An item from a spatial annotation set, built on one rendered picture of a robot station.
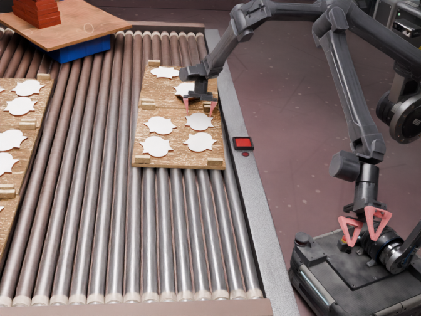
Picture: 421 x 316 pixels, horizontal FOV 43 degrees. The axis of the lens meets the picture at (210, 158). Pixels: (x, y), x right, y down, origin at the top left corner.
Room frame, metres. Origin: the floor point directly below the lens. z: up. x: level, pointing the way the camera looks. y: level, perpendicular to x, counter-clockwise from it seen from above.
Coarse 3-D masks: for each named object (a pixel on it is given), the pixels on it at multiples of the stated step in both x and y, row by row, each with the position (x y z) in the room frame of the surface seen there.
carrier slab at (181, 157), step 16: (144, 112) 1.95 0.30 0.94; (160, 112) 1.96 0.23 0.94; (176, 112) 1.97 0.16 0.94; (192, 112) 1.98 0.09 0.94; (208, 112) 1.99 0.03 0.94; (144, 128) 1.82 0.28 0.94; (208, 128) 1.87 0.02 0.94; (176, 144) 1.73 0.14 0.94; (160, 160) 1.61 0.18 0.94; (176, 160) 1.62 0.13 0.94; (192, 160) 1.63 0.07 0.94; (224, 160) 1.65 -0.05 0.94
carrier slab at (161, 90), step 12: (144, 84) 2.20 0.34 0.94; (156, 84) 2.21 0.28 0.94; (168, 84) 2.22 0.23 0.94; (216, 84) 2.26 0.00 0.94; (144, 96) 2.09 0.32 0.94; (156, 96) 2.10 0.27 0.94; (168, 96) 2.11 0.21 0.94; (216, 96) 2.14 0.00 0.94; (168, 108) 2.01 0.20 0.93; (180, 108) 2.01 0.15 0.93; (192, 108) 2.02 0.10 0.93
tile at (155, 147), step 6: (150, 138) 1.74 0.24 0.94; (156, 138) 1.74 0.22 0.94; (144, 144) 1.69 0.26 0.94; (150, 144) 1.70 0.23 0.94; (156, 144) 1.70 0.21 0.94; (162, 144) 1.71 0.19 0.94; (168, 144) 1.71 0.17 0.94; (144, 150) 1.65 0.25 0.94; (150, 150) 1.66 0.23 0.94; (156, 150) 1.66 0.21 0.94; (162, 150) 1.66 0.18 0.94; (168, 150) 1.67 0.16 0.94; (156, 156) 1.62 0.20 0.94; (162, 156) 1.63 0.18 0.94
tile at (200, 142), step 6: (192, 138) 1.77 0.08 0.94; (198, 138) 1.77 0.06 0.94; (204, 138) 1.78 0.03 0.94; (210, 138) 1.78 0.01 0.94; (186, 144) 1.73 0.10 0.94; (192, 144) 1.72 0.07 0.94; (198, 144) 1.73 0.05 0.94; (204, 144) 1.73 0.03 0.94; (210, 144) 1.73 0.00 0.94; (192, 150) 1.68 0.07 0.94; (198, 150) 1.68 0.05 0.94; (204, 150) 1.69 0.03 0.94; (210, 150) 1.70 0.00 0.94
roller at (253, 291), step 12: (204, 48) 2.70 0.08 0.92; (228, 156) 1.70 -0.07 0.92; (228, 168) 1.62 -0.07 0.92; (228, 180) 1.55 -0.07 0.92; (228, 192) 1.49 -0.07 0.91; (240, 204) 1.42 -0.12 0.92; (240, 216) 1.35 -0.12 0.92; (240, 228) 1.30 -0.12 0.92; (240, 240) 1.24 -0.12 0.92; (240, 252) 1.20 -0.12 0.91; (252, 264) 1.14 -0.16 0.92; (252, 276) 1.09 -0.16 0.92; (252, 288) 1.05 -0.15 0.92
